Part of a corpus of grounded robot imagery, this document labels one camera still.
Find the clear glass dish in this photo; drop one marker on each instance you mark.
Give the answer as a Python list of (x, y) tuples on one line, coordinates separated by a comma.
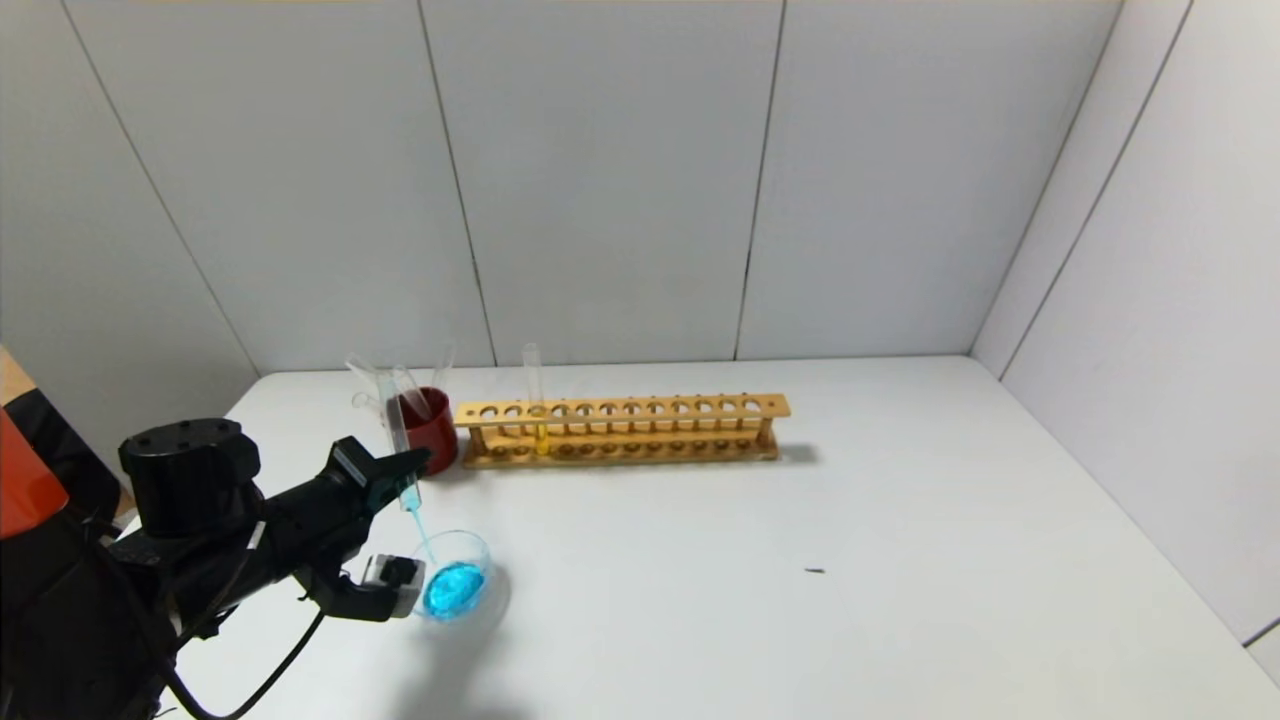
[(455, 590)]

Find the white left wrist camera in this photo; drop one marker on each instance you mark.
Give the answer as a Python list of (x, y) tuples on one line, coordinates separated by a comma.
[(400, 585)]

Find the yellow pigment glass test tube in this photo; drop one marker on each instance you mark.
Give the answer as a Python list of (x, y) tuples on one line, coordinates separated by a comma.
[(541, 438)]

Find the wooden test tube rack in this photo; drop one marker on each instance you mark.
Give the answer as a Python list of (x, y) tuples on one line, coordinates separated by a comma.
[(620, 410)]

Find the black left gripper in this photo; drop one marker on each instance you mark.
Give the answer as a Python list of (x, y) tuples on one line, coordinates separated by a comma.
[(357, 467)]

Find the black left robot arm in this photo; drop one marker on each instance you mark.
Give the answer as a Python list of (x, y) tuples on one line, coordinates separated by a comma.
[(190, 480)]

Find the empty clear glass test tube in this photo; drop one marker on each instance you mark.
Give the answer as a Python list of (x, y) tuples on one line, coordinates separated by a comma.
[(415, 392), (365, 378), (366, 403), (446, 365)]

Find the red plastic cup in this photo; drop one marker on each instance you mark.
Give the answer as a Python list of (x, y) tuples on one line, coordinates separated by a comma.
[(438, 435)]

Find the orange robot body panel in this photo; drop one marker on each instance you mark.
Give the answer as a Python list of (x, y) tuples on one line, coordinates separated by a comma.
[(25, 480)]

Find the blue pigment glass test tube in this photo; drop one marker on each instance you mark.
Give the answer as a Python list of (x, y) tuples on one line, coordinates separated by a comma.
[(398, 430)]

